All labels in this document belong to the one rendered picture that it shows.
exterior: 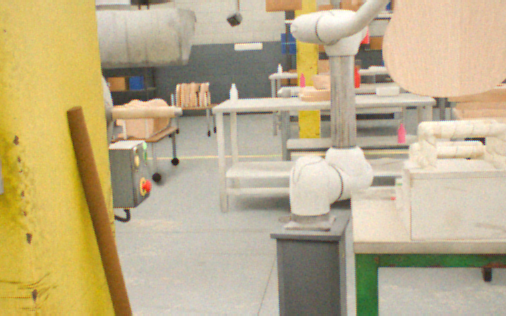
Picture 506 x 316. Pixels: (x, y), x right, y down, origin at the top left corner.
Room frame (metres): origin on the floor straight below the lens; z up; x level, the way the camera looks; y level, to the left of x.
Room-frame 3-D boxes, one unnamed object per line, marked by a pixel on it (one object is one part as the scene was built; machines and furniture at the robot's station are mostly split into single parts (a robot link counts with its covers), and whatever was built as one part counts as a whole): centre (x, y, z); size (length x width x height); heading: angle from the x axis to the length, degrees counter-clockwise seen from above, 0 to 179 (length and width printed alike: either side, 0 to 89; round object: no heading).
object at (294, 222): (2.57, -0.21, 0.73); 0.22 x 0.18 x 0.06; 74
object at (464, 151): (1.75, -0.54, 1.12); 0.20 x 0.03 x 0.03; 84
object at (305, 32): (2.60, -0.26, 1.47); 0.18 x 0.14 x 0.13; 36
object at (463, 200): (1.64, -0.53, 1.02); 0.27 x 0.15 x 0.17; 85
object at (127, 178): (2.16, 0.49, 0.99); 0.24 x 0.21 x 0.26; 82
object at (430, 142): (1.60, -0.44, 1.15); 0.03 x 0.03 x 0.09
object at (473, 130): (1.59, -0.52, 1.20); 0.20 x 0.03 x 0.03; 84
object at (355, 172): (2.69, -0.40, 1.16); 0.22 x 0.16 x 0.77; 126
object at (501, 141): (1.59, -0.61, 1.15); 0.03 x 0.03 x 0.09
